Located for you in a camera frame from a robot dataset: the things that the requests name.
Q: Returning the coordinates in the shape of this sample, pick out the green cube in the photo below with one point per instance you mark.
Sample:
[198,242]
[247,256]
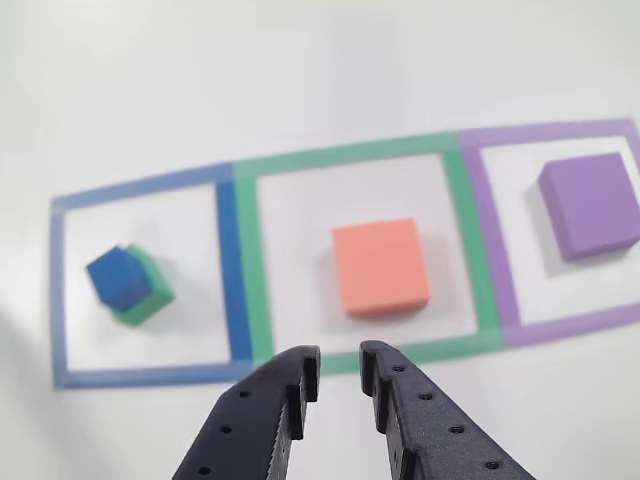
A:
[155,300]

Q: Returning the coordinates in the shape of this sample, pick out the large purple cube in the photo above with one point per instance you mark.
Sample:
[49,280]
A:
[590,205]

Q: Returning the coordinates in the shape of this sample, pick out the orange cube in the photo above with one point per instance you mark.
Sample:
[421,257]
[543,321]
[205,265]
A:
[380,265]

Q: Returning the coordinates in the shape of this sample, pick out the small blue cube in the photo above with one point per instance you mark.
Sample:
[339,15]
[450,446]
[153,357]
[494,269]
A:
[117,275]

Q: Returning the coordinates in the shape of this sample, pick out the green square frame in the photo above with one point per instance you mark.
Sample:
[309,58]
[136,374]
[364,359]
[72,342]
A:
[250,250]

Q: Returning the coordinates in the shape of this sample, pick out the purple square frame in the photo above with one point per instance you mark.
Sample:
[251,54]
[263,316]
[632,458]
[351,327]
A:
[492,225]

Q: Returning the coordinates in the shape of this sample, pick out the blue square frame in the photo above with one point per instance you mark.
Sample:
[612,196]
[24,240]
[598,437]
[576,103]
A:
[232,280]

